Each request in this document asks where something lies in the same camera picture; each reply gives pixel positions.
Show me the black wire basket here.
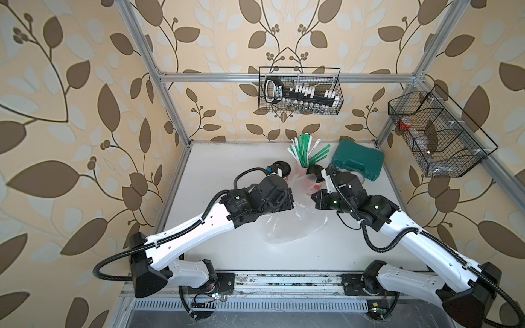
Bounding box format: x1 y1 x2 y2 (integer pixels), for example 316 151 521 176
258 66 344 116
388 85 498 178

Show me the green plastic tool case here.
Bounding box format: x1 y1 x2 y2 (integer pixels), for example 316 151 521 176
332 139 385 181

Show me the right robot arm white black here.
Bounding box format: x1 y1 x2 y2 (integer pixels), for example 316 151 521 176
312 165 524 327

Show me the red paper cup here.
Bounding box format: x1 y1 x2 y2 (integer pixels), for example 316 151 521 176
306 164 325 195

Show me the black wire basket right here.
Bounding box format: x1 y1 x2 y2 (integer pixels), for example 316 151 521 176
388 85 498 178

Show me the pink straw holder cup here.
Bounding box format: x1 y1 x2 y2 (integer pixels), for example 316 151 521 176
295 163 308 177

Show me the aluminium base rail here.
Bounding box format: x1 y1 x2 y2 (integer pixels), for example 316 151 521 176
120 270 452 300

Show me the green white wrapped straws bundle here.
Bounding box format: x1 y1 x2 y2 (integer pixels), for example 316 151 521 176
288 133 331 168

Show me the black wire basket rear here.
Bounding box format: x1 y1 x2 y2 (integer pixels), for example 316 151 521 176
258 66 344 116

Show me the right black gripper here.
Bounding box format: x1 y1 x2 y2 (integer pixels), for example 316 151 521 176
310 188 355 216

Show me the black socket wrench set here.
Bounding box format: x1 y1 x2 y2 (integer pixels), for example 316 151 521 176
260 76 344 108

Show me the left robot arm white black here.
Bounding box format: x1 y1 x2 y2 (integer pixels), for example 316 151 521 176
92 161 294 321

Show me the clear plastic carrier bag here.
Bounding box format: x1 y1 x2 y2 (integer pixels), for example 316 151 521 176
260 175 328 244

